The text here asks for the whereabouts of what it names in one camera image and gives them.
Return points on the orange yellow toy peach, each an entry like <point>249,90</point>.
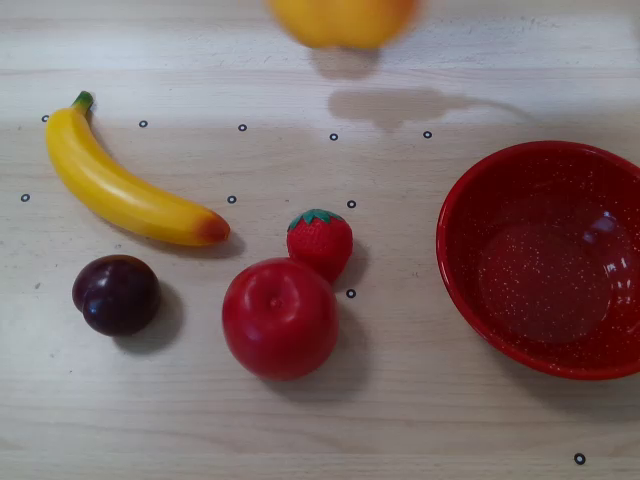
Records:
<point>342,22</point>

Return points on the red speckled enamel bowl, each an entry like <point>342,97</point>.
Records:
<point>540,280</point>

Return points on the red toy strawberry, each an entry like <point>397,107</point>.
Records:
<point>322,242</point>

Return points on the red toy apple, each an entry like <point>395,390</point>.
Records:
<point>280,320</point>

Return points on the yellow toy banana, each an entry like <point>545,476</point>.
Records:
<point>115,190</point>

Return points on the dark purple toy plum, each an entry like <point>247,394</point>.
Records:
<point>116,296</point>

